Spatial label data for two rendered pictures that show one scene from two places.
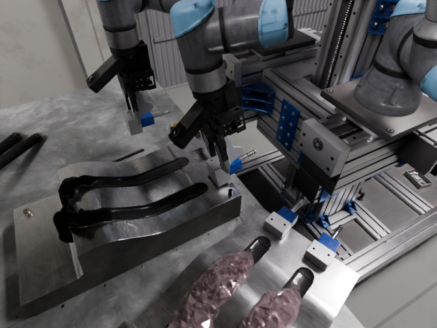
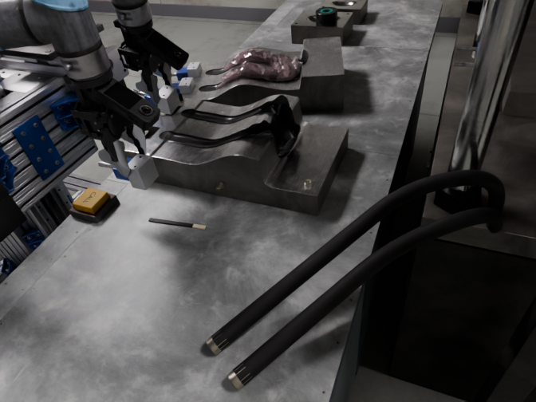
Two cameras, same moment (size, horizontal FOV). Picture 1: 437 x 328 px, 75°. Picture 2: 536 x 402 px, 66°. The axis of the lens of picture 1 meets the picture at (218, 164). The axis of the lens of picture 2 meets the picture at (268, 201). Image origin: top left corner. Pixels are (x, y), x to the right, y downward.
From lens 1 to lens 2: 1.29 m
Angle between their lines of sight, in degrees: 79
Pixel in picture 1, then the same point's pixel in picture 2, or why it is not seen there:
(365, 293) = not seen: hidden behind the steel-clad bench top
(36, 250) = (321, 151)
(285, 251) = (202, 80)
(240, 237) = (208, 95)
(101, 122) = (120, 311)
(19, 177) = not seen: hidden behind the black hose
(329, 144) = (112, 52)
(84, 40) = not seen: outside the picture
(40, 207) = (294, 183)
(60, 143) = (202, 312)
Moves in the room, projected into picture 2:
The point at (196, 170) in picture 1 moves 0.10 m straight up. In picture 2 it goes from (171, 123) to (159, 88)
